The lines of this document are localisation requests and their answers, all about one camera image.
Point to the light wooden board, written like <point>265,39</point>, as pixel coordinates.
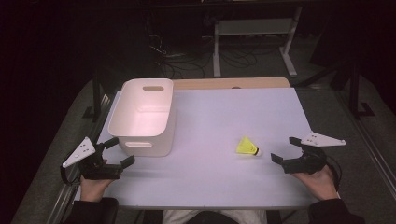
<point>230,83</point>

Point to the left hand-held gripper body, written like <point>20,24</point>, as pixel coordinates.
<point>96,171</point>

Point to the white metal desk frame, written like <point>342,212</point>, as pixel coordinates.
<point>252,26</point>

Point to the yellow shuttlecock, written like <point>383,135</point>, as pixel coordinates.
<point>246,146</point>

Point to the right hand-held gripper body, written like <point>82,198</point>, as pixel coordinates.
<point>306,163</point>

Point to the black metal stand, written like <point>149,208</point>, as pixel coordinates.
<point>97,93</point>
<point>355,93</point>

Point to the person's left hand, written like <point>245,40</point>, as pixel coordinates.
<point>93,188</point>

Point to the white plastic storage bin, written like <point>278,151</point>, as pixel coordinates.
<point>140,121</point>

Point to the person's torso light clothing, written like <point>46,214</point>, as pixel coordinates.
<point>214,217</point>

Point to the metal floor rail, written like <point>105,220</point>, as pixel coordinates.
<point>373,155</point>
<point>63,199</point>

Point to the person's right hand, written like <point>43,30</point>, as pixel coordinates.
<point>320,183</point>

